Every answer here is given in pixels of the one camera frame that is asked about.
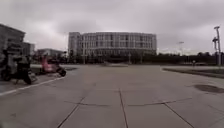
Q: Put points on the large white curved building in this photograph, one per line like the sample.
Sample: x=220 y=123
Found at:
x=113 y=43

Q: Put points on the row of dark trees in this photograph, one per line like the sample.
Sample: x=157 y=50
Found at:
x=173 y=58

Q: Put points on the distant lamp pole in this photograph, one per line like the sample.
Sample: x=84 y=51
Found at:
x=180 y=47

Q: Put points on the grey building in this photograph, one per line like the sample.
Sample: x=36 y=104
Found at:
x=11 y=41

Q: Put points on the low distant building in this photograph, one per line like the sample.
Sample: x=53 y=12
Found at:
x=50 y=52

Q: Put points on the tall light pole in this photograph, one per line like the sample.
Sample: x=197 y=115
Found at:
x=218 y=45

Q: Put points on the red scooter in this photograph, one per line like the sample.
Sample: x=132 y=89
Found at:
x=50 y=67

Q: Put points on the grass strip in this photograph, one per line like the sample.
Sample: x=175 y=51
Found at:
x=200 y=71

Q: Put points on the round manhole cover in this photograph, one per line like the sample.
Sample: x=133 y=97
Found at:
x=209 y=88

